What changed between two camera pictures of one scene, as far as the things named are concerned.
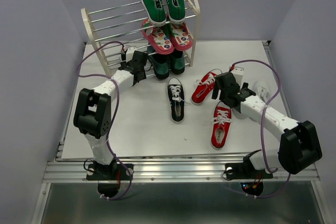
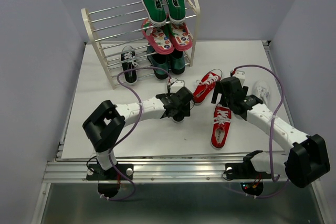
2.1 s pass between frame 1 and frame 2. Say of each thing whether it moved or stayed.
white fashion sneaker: stayed
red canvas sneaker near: stayed
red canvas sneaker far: stayed
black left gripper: moved
